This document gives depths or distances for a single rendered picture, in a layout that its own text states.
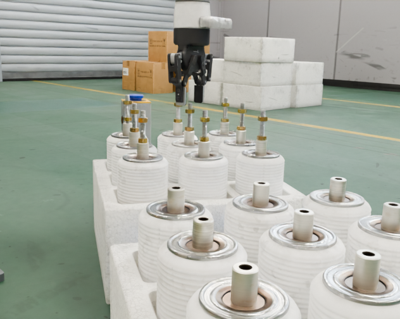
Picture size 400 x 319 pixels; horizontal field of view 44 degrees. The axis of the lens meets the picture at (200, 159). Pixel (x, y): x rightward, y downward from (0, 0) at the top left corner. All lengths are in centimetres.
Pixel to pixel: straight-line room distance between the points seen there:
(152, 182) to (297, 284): 42
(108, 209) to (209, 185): 19
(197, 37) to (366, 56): 566
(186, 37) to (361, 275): 66
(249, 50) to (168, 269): 333
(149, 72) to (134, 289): 433
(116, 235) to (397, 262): 48
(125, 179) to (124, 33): 614
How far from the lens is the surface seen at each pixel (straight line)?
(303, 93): 411
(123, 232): 88
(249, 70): 379
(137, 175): 88
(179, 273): 50
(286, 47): 391
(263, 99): 374
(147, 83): 490
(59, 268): 108
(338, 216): 68
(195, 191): 92
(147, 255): 62
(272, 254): 54
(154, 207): 63
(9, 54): 627
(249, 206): 65
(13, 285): 104
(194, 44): 100
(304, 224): 56
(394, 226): 62
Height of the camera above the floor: 46
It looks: 13 degrees down
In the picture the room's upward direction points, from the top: 2 degrees clockwise
